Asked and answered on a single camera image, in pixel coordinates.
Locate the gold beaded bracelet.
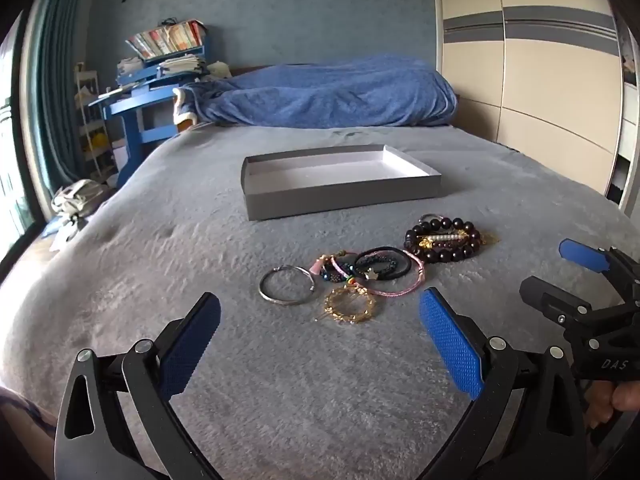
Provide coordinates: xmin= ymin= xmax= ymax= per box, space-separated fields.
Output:
xmin=315 ymin=284 xmax=377 ymax=325

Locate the large black bead bracelet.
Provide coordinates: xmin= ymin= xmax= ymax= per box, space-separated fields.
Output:
xmin=404 ymin=216 xmax=483 ymax=265

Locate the pink tassel bracelet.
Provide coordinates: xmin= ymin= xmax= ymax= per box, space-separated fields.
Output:
xmin=310 ymin=254 xmax=361 ymax=285

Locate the black bead bracelet with star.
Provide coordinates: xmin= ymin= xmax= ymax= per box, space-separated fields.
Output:
xmin=355 ymin=246 xmax=412 ymax=282

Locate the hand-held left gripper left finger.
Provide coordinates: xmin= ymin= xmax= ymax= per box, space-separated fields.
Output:
xmin=54 ymin=291 xmax=223 ymax=480

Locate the teal curtain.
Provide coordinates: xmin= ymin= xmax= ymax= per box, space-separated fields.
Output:
xmin=25 ymin=0 xmax=101 ymax=196

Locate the light fabric bag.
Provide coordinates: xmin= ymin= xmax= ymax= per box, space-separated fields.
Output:
xmin=50 ymin=179 xmax=108 ymax=226

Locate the blue desk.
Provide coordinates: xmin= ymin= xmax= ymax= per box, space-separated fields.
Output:
xmin=87 ymin=45 xmax=208 ymax=188

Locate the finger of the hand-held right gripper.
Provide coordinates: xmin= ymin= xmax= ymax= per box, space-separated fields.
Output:
xmin=559 ymin=239 xmax=640 ymax=307
xmin=519 ymin=276 xmax=596 ymax=332

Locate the stack of papers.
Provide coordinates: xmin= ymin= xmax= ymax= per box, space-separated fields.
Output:
xmin=117 ymin=55 xmax=208 ymax=86

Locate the pink cord bracelet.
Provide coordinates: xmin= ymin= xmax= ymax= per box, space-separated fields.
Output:
xmin=360 ymin=250 xmax=428 ymax=297

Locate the cream wardrobe with grey stripes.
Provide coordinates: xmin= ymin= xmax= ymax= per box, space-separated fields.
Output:
xmin=432 ymin=0 xmax=640 ymax=211

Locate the silver ring bangle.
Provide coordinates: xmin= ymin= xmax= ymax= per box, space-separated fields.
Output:
xmin=259 ymin=265 xmax=317 ymax=306

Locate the dark red bead bracelet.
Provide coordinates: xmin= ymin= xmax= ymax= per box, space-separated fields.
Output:
xmin=415 ymin=225 xmax=486 ymax=257

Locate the blue blanket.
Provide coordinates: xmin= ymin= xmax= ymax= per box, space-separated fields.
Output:
xmin=172 ymin=54 xmax=458 ymax=128

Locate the person's right hand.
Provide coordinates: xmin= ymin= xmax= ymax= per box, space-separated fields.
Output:
xmin=582 ymin=379 xmax=640 ymax=431

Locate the shallow grey cardboard box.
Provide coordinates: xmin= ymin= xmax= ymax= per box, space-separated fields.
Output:
xmin=241 ymin=144 xmax=443 ymax=222

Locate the row of books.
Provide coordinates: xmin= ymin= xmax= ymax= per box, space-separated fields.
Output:
xmin=125 ymin=19 xmax=207 ymax=58

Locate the white shelf rack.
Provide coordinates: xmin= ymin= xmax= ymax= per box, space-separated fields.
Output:
xmin=75 ymin=62 xmax=118 ymax=181

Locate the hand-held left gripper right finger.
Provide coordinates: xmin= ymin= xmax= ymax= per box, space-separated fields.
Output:
xmin=419 ymin=287 xmax=593 ymax=480

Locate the blue beaded black hair tie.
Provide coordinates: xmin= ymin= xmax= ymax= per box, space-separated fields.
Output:
xmin=352 ymin=252 xmax=398 ymax=273

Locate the window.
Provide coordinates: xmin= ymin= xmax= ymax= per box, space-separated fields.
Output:
xmin=0 ymin=10 xmax=36 ymax=261

